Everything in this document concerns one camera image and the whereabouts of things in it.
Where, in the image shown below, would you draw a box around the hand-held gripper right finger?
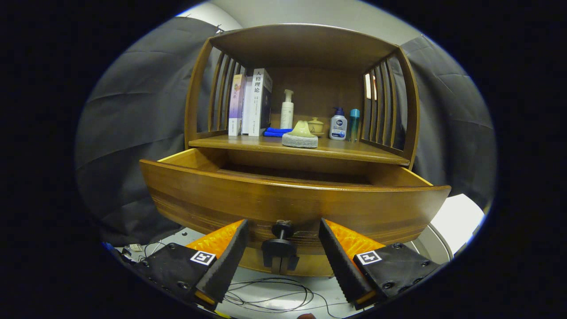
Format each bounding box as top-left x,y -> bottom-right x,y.
318,218 -> 443,311

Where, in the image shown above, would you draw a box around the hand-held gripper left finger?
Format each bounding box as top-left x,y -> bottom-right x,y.
135,219 -> 249,311

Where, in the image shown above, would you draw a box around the black round drawer knob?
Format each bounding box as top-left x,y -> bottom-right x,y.
261,220 -> 299,260

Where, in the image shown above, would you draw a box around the brown wooden drawer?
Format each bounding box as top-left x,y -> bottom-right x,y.
139,147 -> 451,255

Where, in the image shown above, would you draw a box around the grey sponge brush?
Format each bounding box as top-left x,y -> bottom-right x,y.
282,120 -> 318,148

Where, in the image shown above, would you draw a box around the wooden cabinet door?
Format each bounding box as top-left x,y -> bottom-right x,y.
279,248 -> 334,278
239,246 -> 282,276

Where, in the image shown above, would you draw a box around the brown wooden countertop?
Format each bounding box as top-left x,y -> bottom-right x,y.
189,134 -> 410,167

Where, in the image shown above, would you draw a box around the brown wooden cabinet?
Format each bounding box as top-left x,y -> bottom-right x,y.
184,23 -> 420,277

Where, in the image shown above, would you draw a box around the white side table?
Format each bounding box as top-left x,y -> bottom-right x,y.
405,194 -> 485,266

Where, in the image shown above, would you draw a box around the white bottle with blue cap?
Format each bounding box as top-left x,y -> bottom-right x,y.
329,107 -> 348,141

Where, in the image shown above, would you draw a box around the slim teal bottle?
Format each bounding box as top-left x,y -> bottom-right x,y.
348,109 -> 361,142

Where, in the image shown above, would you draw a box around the thin white book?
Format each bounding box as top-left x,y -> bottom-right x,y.
241,76 -> 254,135

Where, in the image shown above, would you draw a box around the white pump bottle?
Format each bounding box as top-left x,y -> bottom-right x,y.
280,89 -> 295,129

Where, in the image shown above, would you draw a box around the purple book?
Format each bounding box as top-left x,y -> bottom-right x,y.
228,74 -> 246,136

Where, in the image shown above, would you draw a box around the white and black book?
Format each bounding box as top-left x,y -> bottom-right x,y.
248,68 -> 273,137

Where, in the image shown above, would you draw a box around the black backdrop cloth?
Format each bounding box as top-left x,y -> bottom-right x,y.
74,17 -> 497,246

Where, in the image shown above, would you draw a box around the black floor cables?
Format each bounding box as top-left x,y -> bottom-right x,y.
120,241 -> 350,317

